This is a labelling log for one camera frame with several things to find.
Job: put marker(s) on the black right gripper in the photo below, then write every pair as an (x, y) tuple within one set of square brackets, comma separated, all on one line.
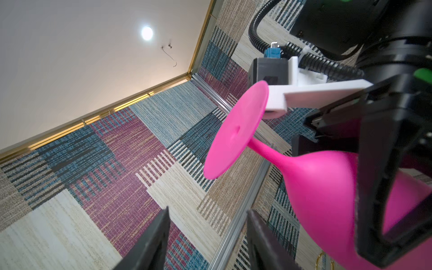
[(389, 124)]

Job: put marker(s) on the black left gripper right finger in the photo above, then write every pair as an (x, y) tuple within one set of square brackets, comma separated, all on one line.
[(265, 252)]

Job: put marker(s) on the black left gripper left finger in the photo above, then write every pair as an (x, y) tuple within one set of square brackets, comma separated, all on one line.
[(150, 250)]

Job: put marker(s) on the magenta wine glass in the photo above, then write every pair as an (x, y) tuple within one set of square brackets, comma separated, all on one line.
[(320, 186)]

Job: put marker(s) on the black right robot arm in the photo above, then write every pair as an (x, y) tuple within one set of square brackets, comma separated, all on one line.
[(375, 40)]

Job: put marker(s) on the gold wire glass rack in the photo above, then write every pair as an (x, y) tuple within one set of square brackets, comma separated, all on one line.
[(324, 262)]

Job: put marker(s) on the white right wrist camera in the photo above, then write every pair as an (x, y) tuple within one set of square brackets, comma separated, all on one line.
[(277, 84)]

